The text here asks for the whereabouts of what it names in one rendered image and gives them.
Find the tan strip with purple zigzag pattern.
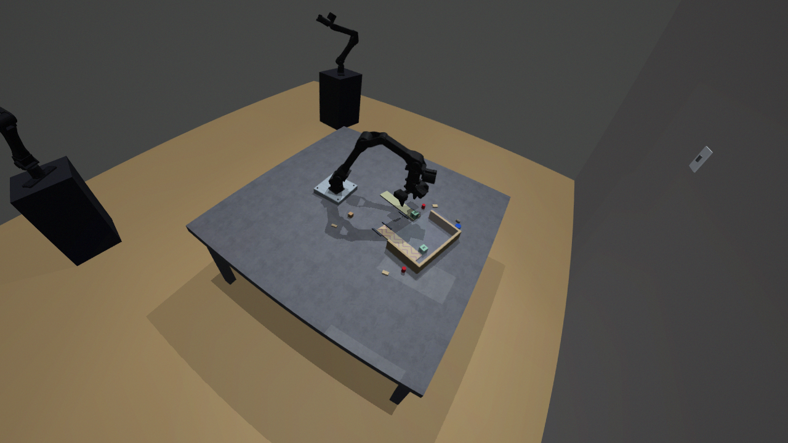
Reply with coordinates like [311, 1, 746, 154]
[377, 225, 395, 239]

